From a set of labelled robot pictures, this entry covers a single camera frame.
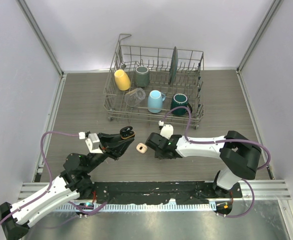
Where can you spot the clear glass cup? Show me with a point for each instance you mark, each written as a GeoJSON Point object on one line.
{"type": "Point", "coordinates": [134, 97]}

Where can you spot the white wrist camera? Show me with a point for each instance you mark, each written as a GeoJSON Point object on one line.
{"type": "Point", "coordinates": [92, 142]}
{"type": "Point", "coordinates": [166, 130]}

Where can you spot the beige earbud charging case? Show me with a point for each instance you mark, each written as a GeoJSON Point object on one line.
{"type": "Point", "coordinates": [141, 148]}

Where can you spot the dark teal mug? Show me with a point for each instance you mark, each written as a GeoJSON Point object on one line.
{"type": "Point", "coordinates": [180, 100]}

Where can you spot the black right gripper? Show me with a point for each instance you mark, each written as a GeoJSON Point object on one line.
{"type": "Point", "coordinates": [159, 154]}

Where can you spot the light blue mug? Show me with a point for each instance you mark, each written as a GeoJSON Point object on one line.
{"type": "Point", "coordinates": [155, 101]}

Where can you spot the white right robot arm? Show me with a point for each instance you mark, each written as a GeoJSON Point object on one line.
{"type": "Point", "coordinates": [240, 156]}

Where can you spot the yellow cup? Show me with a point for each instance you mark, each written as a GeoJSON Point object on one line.
{"type": "Point", "coordinates": [122, 80]}

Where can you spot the aluminium slotted rail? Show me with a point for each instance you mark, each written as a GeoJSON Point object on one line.
{"type": "Point", "coordinates": [169, 207]}

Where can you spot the teal plate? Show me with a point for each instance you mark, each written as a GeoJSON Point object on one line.
{"type": "Point", "coordinates": [173, 66]}

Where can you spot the grey wire dish rack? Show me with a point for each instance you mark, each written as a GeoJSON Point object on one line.
{"type": "Point", "coordinates": [189, 81]}

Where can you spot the grey-green mug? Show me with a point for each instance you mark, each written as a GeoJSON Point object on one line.
{"type": "Point", "coordinates": [141, 76]}

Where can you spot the black earbud charging case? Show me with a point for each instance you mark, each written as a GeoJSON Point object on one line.
{"type": "Point", "coordinates": [127, 132]}

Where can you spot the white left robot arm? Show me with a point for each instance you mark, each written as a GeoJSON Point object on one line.
{"type": "Point", "coordinates": [73, 183]}

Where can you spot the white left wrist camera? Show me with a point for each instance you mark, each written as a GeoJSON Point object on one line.
{"type": "Point", "coordinates": [92, 142]}

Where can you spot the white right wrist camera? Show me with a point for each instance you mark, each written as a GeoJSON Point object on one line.
{"type": "Point", "coordinates": [166, 130]}

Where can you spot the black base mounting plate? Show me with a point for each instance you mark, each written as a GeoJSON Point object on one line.
{"type": "Point", "coordinates": [161, 192]}

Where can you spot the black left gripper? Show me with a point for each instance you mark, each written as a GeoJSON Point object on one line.
{"type": "Point", "coordinates": [107, 140]}

